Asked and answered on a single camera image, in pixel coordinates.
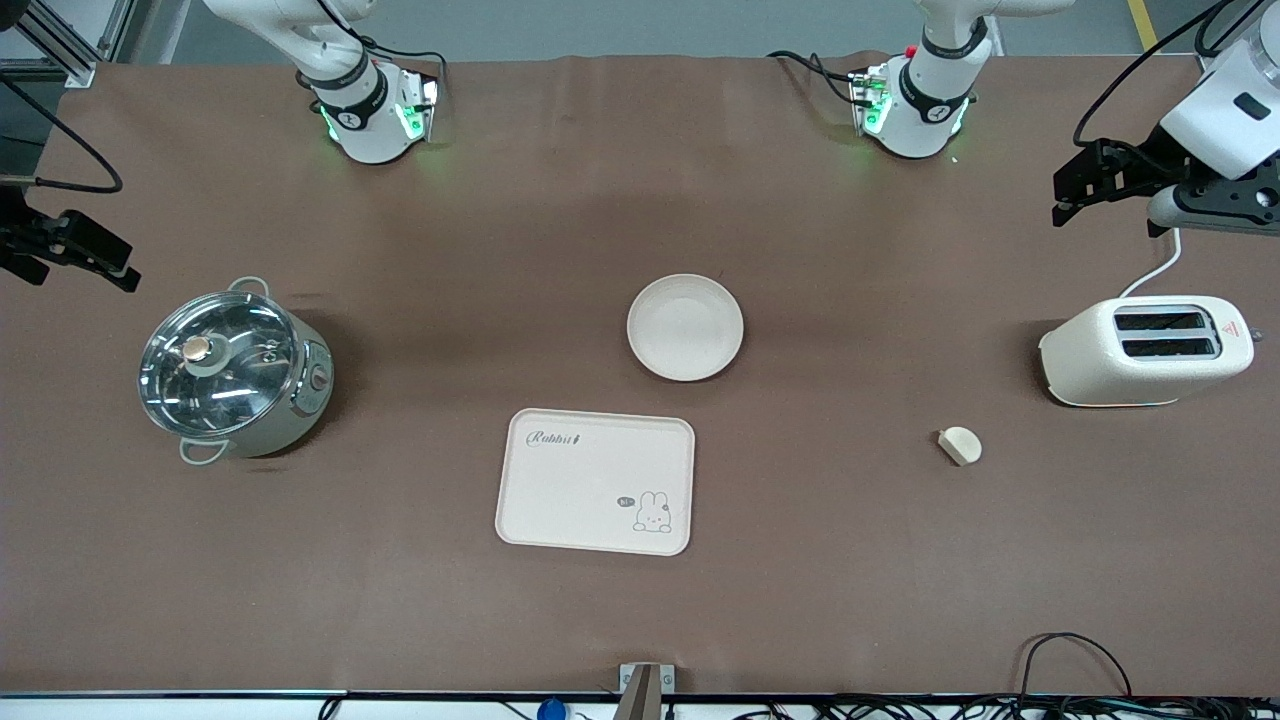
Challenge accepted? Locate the black base cable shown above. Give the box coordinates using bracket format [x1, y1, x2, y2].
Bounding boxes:
[766, 50, 863, 101]
[355, 35, 448, 86]

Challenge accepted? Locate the steel electric cooking pot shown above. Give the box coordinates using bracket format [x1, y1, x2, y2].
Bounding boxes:
[138, 276, 335, 467]

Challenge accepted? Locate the glass pot lid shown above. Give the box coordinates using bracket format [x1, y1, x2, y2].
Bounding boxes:
[138, 291, 302, 438]

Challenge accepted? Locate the cream round plate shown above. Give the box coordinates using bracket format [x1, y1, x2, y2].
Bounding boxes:
[626, 273, 746, 383]

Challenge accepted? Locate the black looped cable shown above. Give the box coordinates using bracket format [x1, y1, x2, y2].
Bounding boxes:
[1018, 632, 1134, 701]

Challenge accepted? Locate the brown table mat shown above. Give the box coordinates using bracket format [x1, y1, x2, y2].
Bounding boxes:
[0, 52, 1280, 698]

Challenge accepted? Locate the cream two-slot toaster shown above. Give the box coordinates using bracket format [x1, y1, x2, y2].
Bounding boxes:
[1038, 294, 1257, 409]

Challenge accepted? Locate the black left base cable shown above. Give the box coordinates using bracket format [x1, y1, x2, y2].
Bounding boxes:
[766, 50, 863, 101]

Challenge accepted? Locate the cream rabbit print tray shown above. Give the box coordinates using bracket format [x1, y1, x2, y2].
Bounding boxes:
[494, 407, 697, 558]

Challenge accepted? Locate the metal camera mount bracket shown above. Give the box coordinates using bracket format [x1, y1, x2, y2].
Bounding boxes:
[618, 662, 675, 720]

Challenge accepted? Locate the aluminium frame profile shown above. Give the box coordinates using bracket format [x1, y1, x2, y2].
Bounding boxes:
[0, 0, 138, 89]

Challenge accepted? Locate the black right base cable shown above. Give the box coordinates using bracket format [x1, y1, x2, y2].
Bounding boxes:
[355, 35, 448, 86]

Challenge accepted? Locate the pale steamed bun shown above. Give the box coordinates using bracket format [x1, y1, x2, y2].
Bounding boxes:
[937, 426, 983, 468]

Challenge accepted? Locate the black cable bundle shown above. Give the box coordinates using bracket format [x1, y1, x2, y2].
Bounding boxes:
[700, 694, 1280, 720]

